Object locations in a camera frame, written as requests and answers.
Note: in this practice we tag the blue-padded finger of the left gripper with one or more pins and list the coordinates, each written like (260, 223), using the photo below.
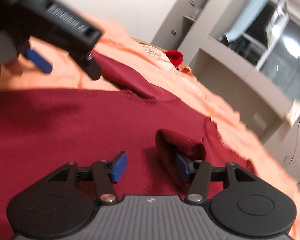
(33, 56)

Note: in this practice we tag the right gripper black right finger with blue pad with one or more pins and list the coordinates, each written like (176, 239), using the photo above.
(238, 201)

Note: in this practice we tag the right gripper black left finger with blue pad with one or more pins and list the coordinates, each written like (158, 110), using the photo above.
(65, 200)

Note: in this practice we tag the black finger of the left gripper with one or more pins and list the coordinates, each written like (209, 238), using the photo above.
(87, 63)

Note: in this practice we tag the dark red knit sweater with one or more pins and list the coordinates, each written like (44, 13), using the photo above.
(42, 129)

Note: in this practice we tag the person's left hand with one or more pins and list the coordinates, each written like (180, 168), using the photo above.
(14, 68)

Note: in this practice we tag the orange bed blanket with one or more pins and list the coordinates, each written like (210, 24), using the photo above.
(116, 44)

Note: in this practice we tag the pink patterned pillow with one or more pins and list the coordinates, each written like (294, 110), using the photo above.
(164, 62)

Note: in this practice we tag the bright red small garment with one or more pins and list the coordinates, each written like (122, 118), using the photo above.
(175, 57)

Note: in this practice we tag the white cloth on ledge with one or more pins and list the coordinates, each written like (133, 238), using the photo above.
(294, 113)

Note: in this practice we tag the grey built-in shelf unit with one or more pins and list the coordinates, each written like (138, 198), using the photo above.
(193, 27)

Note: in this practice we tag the light blue curtain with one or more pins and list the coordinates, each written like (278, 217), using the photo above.
(246, 18)

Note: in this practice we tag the wall socket plate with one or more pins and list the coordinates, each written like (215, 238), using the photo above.
(261, 123)

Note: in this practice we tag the window with metal frame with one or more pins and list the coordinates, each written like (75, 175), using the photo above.
(272, 45)

